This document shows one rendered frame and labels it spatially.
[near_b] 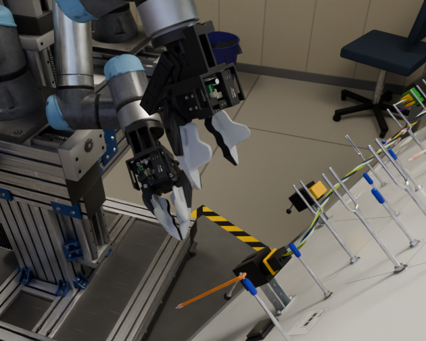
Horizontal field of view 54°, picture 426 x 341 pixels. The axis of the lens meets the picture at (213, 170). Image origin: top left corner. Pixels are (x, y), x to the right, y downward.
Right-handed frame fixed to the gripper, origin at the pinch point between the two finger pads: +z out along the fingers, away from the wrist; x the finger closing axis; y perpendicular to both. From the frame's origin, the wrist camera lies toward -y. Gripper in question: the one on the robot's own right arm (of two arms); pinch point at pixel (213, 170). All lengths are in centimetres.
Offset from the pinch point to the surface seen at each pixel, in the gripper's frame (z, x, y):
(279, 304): 22.0, -1.0, 5.1
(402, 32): 14, 308, -76
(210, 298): 86, 63, -97
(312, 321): 18.4, -6.7, 14.9
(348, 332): 14.9, -10.6, 22.4
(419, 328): 11.1, -12.2, 30.5
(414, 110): 22, 101, -6
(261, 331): 21.5, -7.3, 6.2
